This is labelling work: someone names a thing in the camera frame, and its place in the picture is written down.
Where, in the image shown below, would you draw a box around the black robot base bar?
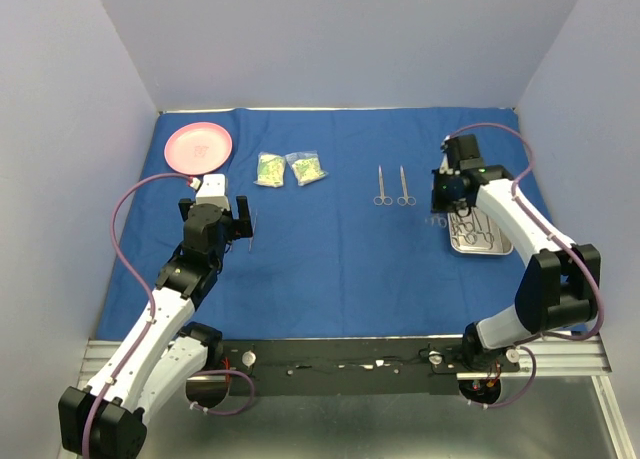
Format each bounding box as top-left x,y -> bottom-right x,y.
164,336 -> 521,410

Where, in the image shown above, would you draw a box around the steel scissors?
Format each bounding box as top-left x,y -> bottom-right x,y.
397,166 -> 416,207
373,166 -> 393,206

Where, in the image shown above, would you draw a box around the aluminium table edge rail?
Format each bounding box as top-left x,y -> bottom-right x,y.
158,104 -> 516,115

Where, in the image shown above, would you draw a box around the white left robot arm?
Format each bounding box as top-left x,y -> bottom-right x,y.
58,196 -> 253,458

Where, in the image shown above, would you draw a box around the blue surgical drape cloth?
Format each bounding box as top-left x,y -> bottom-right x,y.
97,108 -> 527,340

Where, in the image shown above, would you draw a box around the steel instrument tray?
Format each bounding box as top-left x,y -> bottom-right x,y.
449,208 -> 514,256

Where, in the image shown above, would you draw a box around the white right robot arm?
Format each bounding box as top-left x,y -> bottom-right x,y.
431,134 -> 604,371

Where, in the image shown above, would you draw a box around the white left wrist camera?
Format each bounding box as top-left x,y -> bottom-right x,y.
190,174 -> 230,211

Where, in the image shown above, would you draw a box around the green gauze packet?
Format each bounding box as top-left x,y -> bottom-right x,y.
285,151 -> 328,186
254,152 -> 286,188

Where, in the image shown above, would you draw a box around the steel tweezers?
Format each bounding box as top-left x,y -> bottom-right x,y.
248,209 -> 258,253

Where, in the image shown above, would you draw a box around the steel forceps ring handles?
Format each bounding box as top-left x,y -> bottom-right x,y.
425,215 -> 448,229

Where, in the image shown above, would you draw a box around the pink plastic plate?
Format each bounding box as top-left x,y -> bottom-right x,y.
164,122 -> 233,176

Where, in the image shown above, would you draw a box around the steel surgical instruments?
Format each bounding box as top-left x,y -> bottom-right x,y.
448,209 -> 496,250

